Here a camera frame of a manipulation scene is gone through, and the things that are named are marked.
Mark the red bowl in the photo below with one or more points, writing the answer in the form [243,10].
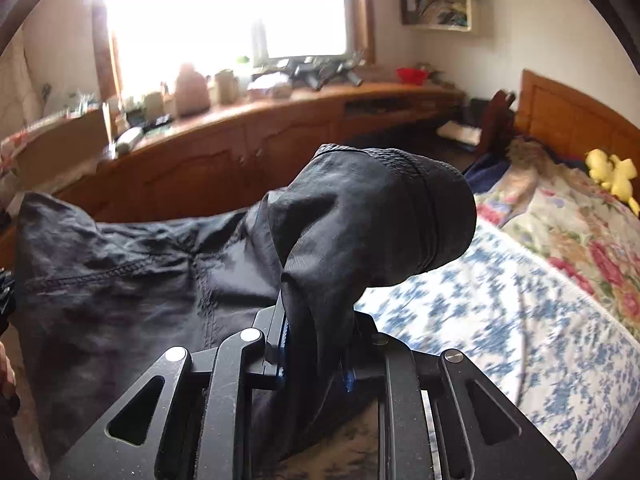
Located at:
[412,76]

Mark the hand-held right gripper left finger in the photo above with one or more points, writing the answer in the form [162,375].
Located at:
[275,345]

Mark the blue floral white bedspread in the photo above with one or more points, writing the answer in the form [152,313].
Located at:
[475,320]

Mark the beige mug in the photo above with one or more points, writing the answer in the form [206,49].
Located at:
[227,87]

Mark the dark wooden chair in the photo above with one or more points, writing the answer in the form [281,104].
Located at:
[497,115]

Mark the white tissue box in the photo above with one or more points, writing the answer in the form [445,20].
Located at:
[270,87]

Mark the wooden bed headboard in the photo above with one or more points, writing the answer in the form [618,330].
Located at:
[555,110]

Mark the wood framed window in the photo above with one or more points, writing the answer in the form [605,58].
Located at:
[200,10]

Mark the person's left hand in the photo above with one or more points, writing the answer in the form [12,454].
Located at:
[6,370]

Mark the white cloth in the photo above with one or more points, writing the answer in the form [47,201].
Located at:
[460,132]

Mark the pink floral quilt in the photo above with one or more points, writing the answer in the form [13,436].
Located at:
[560,230]

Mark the black binders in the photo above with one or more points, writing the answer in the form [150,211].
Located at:
[410,5]

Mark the cardboard box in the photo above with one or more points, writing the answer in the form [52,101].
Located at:
[55,135]

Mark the long wooden desk cabinet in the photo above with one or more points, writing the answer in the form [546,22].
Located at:
[210,160]

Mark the yellow plush toy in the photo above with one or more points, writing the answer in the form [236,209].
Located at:
[607,167]

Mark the pink jug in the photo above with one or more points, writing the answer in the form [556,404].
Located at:
[192,90]

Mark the black jacket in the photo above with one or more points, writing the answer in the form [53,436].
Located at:
[150,270]

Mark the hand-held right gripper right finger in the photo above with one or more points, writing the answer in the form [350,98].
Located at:
[367,350]

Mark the dark blue bed sheet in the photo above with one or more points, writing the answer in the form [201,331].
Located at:
[485,175]

